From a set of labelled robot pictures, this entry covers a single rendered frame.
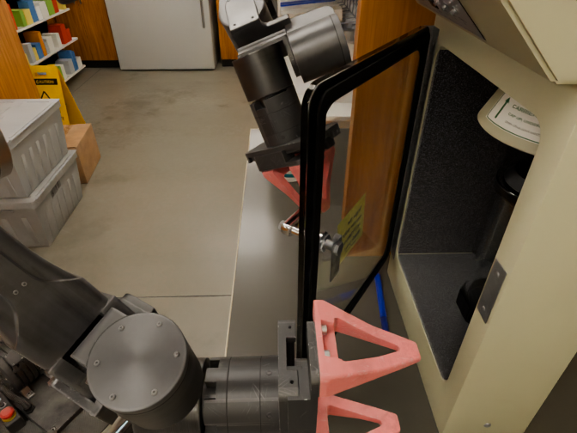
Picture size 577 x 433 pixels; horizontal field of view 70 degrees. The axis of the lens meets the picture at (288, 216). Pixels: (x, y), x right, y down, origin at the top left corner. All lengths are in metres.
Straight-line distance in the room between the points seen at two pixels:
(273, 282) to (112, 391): 0.56
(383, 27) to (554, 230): 0.39
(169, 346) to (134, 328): 0.03
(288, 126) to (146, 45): 5.05
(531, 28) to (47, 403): 1.56
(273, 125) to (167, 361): 0.30
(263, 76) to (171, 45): 4.96
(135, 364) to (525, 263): 0.33
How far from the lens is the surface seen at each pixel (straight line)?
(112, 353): 0.27
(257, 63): 0.48
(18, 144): 2.45
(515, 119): 0.47
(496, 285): 0.45
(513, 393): 0.60
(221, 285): 2.14
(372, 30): 0.67
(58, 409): 1.59
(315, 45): 0.47
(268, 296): 0.77
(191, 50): 5.39
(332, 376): 0.27
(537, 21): 0.32
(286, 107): 0.48
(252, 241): 0.89
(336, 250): 0.46
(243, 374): 0.32
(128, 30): 5.52
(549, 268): 0.44
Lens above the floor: 1.50
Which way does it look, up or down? 36 degrees down
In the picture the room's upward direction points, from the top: straight up
